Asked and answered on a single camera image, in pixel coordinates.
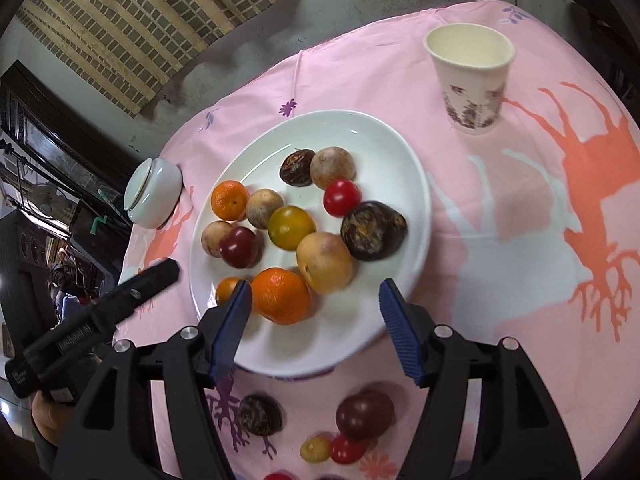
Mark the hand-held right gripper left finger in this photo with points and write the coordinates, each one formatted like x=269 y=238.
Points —
x=232 y=327

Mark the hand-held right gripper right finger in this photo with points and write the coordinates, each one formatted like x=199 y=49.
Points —
x=397 y=332

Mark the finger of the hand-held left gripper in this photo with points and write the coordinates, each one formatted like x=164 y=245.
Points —
x=150 y=280

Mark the small orange fruit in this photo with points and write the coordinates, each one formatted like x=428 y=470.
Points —
x=226 y=290

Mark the large orange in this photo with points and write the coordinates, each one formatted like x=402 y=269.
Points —
x=281 y=296

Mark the small tan striped fruit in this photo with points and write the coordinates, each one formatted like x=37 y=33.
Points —
x=212 y=237

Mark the dark red plum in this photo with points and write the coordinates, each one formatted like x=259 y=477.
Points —
x=241 y=247

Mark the large tan round fruit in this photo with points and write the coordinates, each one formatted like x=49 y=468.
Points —
x=327 y=262

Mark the large dark wrinkled passion fruit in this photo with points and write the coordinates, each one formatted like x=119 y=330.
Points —
x=372 y=230

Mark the small orange tangerine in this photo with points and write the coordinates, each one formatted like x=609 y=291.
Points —
x=229 y=200

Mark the yellow green tomato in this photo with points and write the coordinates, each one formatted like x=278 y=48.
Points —
x=291 y=227

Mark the white round plate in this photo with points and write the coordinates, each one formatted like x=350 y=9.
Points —
x=380 y=170

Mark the small dark wrinkled passion fruit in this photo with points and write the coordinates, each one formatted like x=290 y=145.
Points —
x=296 y=168

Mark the brown round fruit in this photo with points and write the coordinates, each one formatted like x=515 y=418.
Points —
x=334 y=165

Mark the person's left forearm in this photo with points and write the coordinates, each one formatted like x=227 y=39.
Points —
x=45 y=455

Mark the person's left hand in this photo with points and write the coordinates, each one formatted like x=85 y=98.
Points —
x=50 y=415

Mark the green hook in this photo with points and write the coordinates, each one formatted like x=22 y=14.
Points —
x=99 y=224

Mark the dark red tomato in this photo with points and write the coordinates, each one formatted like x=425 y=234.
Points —
x=364 y=412

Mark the white lidded ceramic jar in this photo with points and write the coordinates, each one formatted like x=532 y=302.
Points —
x=150 y=192

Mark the small red cherry tomato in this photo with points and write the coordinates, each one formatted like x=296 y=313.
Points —
x=346 y=449

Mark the electric fan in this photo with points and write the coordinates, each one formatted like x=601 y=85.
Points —
x=46 y=199

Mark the small yellow fruit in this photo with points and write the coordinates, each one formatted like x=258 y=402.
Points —
x=315 y=448

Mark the red fruit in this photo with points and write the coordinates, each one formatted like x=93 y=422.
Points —
x=277 y=476

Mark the pink printed tablecloth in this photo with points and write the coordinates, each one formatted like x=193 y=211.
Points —
x=500 y=210

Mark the dark wooden cabinet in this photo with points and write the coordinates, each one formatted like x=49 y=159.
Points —
x=55 y=130

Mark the brick pattern curtain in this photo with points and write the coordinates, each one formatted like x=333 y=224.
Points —
x=130 y=30

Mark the floral paper cup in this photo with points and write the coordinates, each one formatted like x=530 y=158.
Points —
x=470 y=80

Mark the dark chair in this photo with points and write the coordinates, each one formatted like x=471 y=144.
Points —
x=610 y=25

